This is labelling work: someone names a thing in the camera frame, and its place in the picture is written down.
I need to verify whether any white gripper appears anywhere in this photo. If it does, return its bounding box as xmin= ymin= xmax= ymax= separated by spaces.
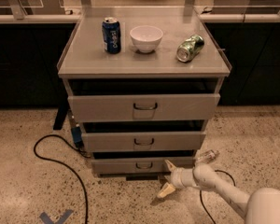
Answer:
xmin=157 ymin=160 xmax=195 ymax=199

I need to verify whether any grey bottom drawer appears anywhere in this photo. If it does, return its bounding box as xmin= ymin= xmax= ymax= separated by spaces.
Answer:
xmin=91 ymin=157 xmax=193 ymax=175

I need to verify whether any grey drawer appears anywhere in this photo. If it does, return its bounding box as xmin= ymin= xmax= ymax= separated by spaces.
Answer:
xmin=68 ymin=94 xmax=220 ymax=122
xmin=91 ymin=157 xmax=193 ymax=175
xmin=82 ymin=132 xmax=205 ymax=152

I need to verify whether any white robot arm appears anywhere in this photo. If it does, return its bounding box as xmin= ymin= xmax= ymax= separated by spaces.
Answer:
xmin=157 ymin=160 xmax=280 ymax=224

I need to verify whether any grey top drawer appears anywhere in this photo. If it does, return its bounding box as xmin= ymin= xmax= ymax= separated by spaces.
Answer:
xmin=68 ymin=94 xmax=220 ymax=122

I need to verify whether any grey middle drawer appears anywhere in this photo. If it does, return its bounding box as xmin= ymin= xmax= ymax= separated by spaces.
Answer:
xmin=82 ymin=132 xmax=205 ymax=152

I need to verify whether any grey drawer cabinet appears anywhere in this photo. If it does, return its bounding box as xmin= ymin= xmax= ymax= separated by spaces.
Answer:
xmin=59 ymin=7 xmax=231 ymax=178

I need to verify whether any blue power adapter box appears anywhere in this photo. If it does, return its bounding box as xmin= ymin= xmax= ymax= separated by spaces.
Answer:
xmin=71 ymin=126 xmax=83 ymax=148

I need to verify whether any crushed green soda can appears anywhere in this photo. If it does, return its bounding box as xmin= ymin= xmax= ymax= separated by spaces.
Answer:
xmin=176 ymin=35 xmax=204 ymax=63

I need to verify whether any white bowl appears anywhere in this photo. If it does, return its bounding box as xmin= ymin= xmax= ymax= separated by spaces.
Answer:
xmin=130 ymin=25 xmax=163 ymax=53

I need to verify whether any blue Pepsi can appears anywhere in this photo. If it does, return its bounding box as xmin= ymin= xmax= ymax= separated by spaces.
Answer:
xmin=102 ymin=17 xmax=121 ymax=54

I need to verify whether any dark counter right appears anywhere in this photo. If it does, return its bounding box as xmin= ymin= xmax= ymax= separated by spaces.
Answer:
xmin=204 ymin=19 xmax=280 ymax=105

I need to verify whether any dark counter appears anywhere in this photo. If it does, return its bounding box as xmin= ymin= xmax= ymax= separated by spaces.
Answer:
xmin=0 ymin=21 xmax=76 ymax=107
xmin=204 ymin=19 xmax=280 ymax=105

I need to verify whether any dark counter left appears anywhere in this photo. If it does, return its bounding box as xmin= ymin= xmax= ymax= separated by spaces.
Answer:
xmin=0 ymin=21 xmax=76 ymax=107

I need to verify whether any black cable right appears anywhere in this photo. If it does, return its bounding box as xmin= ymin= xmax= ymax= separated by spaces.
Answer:
xmin=198 ymin=169 xmax=237 ymax=224

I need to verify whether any black cable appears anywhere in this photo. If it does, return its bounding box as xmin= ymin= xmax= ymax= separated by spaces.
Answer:
xmin=33 ymin=133 xmax=91 ymax=224
xmin=198 ymin=169 xmax=237 ymax=224

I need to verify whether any black cable left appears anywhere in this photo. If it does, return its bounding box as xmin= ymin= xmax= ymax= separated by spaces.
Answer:
xmin=33 ymin=133 xmax=91 ymax=224

